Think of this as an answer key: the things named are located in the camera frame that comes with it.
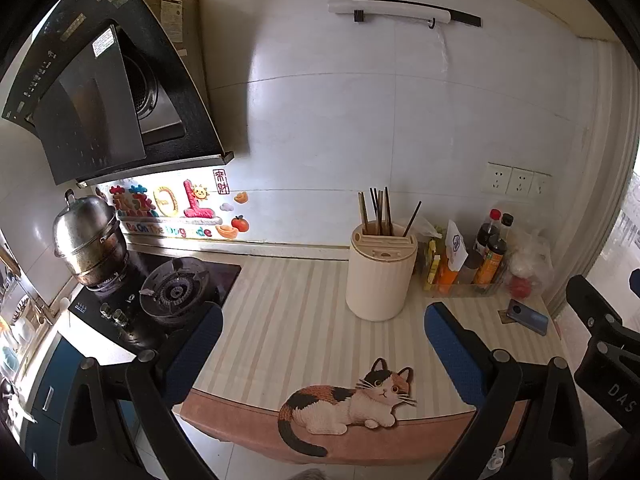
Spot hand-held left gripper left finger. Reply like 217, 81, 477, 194
54, 301, 224, 480

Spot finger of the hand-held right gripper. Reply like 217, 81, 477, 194
566, 274, 640, 346

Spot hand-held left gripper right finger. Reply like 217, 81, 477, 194
424, 301, 591, 480

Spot cream utensil holder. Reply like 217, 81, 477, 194
346, 221, 418, 322

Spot thin black chopstick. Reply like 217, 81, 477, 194
403, 201, 423, 238

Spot black burner pan support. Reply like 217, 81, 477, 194
139, 257, 212, 325

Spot clear condiment organiser tray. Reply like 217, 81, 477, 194
424, 240, 512, 298

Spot blue smartphone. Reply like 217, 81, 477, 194
505, 298, 551, 334

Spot red tomato in bag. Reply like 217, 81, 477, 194
508, 277, 536, 301

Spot black gas stove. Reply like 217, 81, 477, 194
67, 249, 242, 356

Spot clear plastic bag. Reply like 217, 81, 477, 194
407, 214, 447, 242
505, 227, 555, 281

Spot dark lid spice jar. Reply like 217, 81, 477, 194
459, 251, 484, 286

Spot yellow seasoning packets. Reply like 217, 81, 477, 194
424, 240, 444, 292

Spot striped cat print mat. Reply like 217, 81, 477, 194
179, 255, 567, 462

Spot white packet blue logo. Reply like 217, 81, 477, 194
444, 219, 470, 271

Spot red cap sauce bottle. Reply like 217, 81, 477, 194
475, 208, 503, 257

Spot blue cabinet door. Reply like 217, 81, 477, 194
21, 335, 138, 468

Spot steel steamer pot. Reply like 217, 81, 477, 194
52, 189, 130, 289

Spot black range hood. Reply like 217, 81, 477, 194
0, 0, 236, 186

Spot colourful letter wall sticker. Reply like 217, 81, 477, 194
107, 178, 224, 239

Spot white and black wall rack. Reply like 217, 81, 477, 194
327, 0, 482, 29

